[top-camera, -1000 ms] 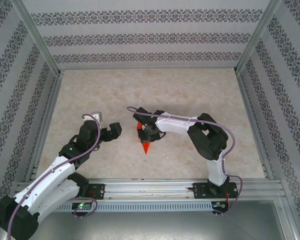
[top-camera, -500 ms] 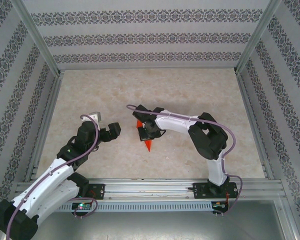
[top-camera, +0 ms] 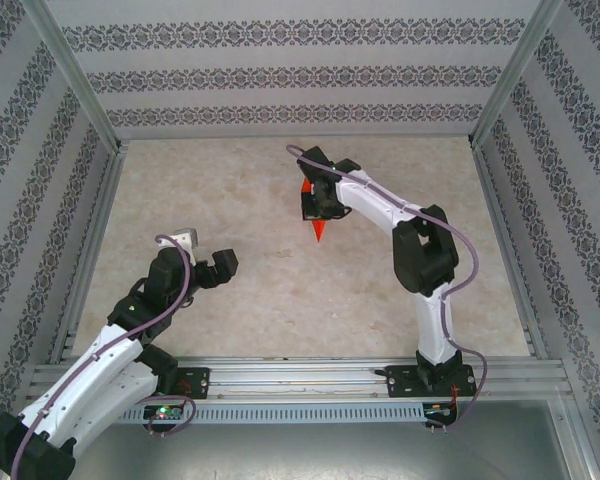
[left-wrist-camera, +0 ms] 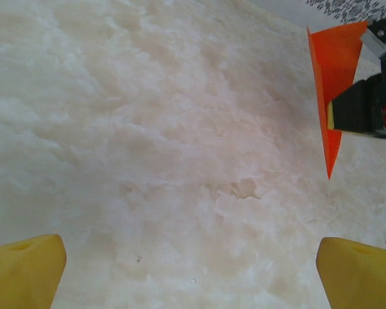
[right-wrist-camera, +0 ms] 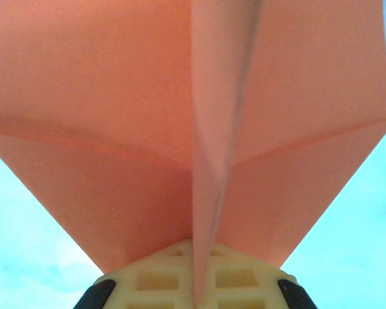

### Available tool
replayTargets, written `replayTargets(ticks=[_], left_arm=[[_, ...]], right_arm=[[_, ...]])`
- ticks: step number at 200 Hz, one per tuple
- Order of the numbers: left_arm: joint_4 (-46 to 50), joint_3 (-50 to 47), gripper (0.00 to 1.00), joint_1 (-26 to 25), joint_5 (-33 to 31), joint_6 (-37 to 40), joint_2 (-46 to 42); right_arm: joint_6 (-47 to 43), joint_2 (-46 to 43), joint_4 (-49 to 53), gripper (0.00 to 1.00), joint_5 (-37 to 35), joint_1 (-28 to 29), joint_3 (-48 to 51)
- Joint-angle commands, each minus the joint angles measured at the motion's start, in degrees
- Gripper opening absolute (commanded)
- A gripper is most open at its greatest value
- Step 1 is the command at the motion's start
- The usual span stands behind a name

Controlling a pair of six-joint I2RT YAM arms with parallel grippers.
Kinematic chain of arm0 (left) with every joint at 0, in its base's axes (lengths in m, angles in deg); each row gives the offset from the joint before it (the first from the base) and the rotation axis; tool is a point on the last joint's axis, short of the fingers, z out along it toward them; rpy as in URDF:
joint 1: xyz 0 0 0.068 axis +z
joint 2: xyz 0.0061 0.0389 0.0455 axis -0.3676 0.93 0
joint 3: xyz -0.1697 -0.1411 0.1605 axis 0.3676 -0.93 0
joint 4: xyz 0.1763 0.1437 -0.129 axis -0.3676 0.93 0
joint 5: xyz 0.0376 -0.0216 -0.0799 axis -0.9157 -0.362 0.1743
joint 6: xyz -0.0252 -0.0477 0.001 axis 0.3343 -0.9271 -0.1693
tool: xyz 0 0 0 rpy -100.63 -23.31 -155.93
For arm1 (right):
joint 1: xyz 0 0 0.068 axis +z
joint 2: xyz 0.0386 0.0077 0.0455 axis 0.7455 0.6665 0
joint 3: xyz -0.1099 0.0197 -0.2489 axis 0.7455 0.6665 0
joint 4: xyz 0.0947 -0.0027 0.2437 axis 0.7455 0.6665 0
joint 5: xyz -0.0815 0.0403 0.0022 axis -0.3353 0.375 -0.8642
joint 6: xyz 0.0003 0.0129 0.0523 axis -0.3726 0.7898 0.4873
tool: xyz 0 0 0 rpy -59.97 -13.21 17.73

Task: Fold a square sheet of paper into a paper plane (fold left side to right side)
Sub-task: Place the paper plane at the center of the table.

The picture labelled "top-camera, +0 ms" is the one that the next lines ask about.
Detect orange paper sheet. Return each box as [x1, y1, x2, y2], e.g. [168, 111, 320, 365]
[299, 177, 328, 245]

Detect grey sheet metal tray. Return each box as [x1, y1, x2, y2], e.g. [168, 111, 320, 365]
[69, 422, 591, 480]

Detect left controller board with LEDs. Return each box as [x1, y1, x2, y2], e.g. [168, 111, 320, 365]
[143, 404, 186, 421]

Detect controller board with leds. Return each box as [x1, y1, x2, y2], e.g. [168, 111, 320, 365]
[424, 403, 459, 421]
[143, 404, 186, 421]

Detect right controller board with LEDs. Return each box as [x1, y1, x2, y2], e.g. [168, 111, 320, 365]
[424, 403, 459, 421]

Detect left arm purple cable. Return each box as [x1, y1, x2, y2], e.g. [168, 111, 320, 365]
[9, 233, 197, 480]

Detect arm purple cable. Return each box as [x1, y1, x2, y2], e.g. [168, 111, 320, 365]
[9, 233, 197, 480]
[285, 144, 491, 434]

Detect aluminium side rail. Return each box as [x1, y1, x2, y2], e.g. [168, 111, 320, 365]
[48, 139, 131, 365]
[469, 139, 550, 360]

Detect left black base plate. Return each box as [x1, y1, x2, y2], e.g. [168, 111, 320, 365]
[174, 367, 212, 401]

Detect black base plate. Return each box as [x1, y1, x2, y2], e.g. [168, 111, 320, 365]
[174, 367, 212, 401]
[387, 364, 477, 400]

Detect aluminium mounting rail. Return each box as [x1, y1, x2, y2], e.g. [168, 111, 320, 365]
[27, 357, 571, 401]

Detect slotted grey cable duct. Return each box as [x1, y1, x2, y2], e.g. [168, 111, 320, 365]
[114, 404, 426, 425]

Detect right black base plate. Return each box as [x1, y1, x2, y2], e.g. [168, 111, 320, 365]
[387, 364, 477, 400]

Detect aluminium corner post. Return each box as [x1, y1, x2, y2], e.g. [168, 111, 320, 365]
[469, 0, 564, 149]
[22, 0, 122, 151]

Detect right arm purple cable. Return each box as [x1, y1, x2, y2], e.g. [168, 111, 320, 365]
[285, 144, 491, 434]

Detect aluminium frame bar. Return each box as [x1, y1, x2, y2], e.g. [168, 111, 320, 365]
[549, 399, 599, 480]

